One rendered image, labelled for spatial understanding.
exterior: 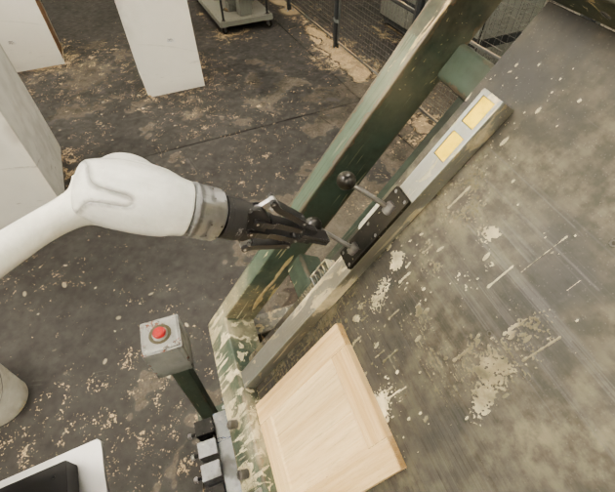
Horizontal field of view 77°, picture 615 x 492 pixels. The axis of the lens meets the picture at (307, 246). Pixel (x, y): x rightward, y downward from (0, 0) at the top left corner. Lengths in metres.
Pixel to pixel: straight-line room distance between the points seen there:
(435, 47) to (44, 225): 0.79
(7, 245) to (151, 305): 1.88
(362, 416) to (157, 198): 0.57
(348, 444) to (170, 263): 2.03
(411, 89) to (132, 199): 0.62
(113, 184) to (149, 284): 2.09
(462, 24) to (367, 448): 0.86
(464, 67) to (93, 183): 0.71
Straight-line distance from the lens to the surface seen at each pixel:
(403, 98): 0.93
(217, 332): 1.35
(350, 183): 0.74
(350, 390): 0.87
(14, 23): 5.48
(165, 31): 4.28
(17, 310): 2.92
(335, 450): 0.94
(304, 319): 0.96
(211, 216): 0.61
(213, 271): 2.58
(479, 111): 0.75
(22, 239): 0.72
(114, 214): 0.58
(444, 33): 0.91
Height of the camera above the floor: 2.02
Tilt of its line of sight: 50 degrees down
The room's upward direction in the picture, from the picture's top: straight up
